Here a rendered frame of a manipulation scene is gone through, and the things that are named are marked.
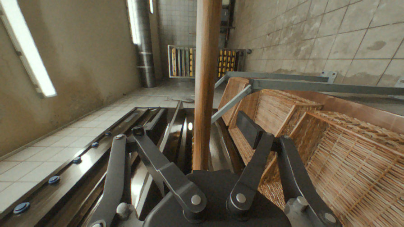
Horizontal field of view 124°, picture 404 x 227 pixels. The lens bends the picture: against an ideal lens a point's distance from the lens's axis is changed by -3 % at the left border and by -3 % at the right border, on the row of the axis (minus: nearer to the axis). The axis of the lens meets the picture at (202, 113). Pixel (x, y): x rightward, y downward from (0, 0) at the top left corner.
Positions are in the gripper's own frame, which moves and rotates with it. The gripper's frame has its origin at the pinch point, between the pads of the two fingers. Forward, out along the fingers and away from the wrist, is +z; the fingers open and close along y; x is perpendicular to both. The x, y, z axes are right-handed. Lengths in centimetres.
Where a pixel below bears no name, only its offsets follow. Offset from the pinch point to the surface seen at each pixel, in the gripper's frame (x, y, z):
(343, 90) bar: 1, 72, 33
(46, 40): 25, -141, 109
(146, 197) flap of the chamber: -42.3, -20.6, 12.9
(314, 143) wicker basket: -24, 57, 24
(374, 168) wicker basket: -21, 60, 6
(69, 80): -12, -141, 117
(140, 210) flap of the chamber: -42.2, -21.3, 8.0
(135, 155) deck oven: -56, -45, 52
